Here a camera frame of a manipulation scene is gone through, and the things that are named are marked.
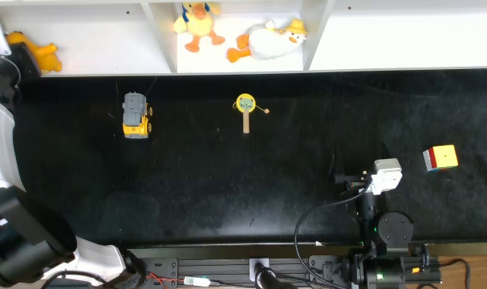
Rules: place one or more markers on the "white plush duck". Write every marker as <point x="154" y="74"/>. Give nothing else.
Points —
<point x="271" y="42"/>

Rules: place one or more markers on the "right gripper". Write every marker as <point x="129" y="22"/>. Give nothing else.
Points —
<point x="351" y="182"/>

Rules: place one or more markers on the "yellow rubber duck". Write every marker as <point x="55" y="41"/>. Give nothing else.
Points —
<point x="48" y="58"/>

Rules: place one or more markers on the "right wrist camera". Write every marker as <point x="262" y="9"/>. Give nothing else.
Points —
<point x="384" y="176"/>

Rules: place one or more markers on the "mounting rail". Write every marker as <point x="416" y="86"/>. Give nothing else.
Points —
<point x="235" y="273"/>

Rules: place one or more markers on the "yellow rattle drum toy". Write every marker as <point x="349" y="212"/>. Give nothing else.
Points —
<point x="246" y="103"/>

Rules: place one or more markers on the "white shelf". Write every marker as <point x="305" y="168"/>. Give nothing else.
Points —
<point x="387" y="40"/>

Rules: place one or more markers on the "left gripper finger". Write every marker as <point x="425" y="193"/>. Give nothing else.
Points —
<point x="25" y="62"/>

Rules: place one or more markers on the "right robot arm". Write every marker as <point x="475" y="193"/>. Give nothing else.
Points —
<point x="393" y="230"/>

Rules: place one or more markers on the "grey and yellow toy truck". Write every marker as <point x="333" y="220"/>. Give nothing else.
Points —
<point x="135" y="116"/>

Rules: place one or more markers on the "many-coloured puzzle cube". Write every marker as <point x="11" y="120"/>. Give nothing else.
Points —
<point x="443" y="157"/>

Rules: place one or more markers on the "yellow plush duck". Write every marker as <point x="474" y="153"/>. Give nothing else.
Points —
<point x="199" y="24"/>

